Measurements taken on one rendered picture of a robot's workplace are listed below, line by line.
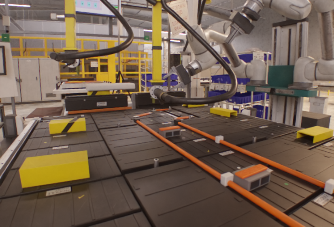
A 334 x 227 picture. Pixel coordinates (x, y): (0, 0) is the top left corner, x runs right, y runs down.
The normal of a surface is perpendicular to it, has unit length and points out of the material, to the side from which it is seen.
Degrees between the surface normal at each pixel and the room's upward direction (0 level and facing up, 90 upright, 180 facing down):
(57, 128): 90
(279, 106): 90
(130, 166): 0
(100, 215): 0
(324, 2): 131
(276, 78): 90
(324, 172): 0
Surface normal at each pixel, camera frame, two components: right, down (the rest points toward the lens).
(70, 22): 0.22, 0.14
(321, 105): -0.78, 0.09
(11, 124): 0.45, 0.13
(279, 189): 0.00, -0.99
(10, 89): 0.79, 0.09
